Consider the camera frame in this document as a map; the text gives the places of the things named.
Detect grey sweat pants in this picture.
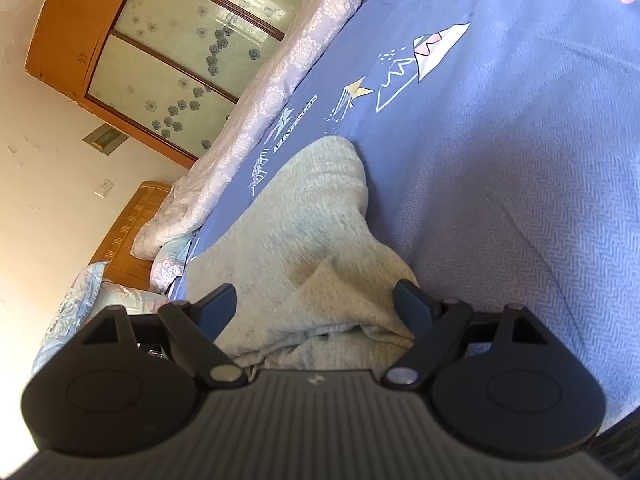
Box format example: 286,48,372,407
186,136,416,373

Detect small white blue pillow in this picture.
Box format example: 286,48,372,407
150,235,193,294

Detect wooden headboard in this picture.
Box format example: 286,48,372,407
89,181,170,290

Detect floral pillow stack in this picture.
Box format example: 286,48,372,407
32,261,167,376

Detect blue patterned bed sheet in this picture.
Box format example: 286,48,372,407
191,0,639,425

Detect wardrobe with glass doors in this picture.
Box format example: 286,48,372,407
26,0,303,167

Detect white lilac quilt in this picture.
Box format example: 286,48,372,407
131,0,364,261

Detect white wall switch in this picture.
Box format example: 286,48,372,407
94,179,114,198

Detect wall electrical panel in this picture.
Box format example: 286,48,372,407
82,124,128,156

